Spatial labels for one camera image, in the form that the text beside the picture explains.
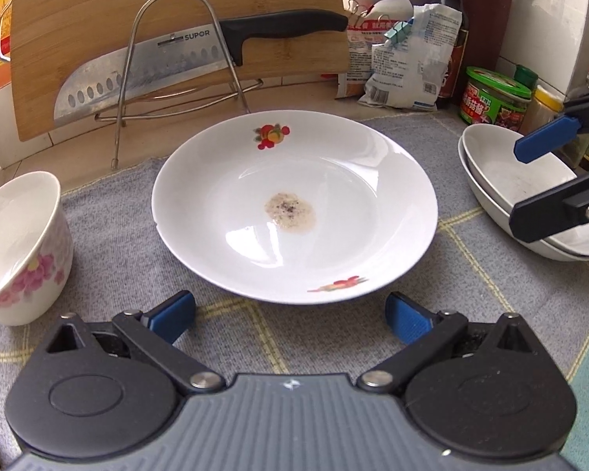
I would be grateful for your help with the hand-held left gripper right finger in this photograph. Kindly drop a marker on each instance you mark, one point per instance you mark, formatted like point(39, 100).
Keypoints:
point(407, 319)

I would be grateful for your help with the green capped bottle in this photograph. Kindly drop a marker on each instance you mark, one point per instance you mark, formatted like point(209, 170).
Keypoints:
point(526, 76)

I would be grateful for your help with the green lidded sauce jar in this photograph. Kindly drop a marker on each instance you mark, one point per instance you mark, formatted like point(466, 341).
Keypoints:
point(491, 103)

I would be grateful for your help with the bamboo cutting board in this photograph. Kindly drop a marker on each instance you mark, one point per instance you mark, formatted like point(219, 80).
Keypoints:
point(103, 0)

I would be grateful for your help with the red and white food bag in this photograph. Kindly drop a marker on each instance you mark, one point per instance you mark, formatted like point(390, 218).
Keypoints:
point(356, 59)

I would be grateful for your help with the dark wooden knife block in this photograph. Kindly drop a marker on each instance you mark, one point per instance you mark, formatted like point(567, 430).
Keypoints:
point(486, 34)

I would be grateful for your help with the green binder clip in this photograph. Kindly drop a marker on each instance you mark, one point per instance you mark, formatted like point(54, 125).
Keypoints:
point(397, 34)

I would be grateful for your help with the grey and teal checked towel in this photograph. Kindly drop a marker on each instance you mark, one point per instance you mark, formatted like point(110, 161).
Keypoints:
point(127, 235)

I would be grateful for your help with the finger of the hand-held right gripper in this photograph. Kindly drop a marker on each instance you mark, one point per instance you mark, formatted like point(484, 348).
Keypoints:
point(545, 211)
point(545, 138)

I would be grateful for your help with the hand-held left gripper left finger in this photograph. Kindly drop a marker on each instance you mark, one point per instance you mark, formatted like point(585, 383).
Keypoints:
point(172, 311)

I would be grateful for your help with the white stained floral plate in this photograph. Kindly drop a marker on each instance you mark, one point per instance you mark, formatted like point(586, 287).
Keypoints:
point(348, 206)

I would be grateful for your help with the yellow lidded jar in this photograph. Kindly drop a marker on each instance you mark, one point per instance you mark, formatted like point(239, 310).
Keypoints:
point(545, 108)

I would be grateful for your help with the white bowl pink flowers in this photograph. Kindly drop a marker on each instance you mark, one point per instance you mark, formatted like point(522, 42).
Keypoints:
point(24, 255)

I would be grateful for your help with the white and blue food bag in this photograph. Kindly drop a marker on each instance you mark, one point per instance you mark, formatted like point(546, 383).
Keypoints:
point(412, 73)

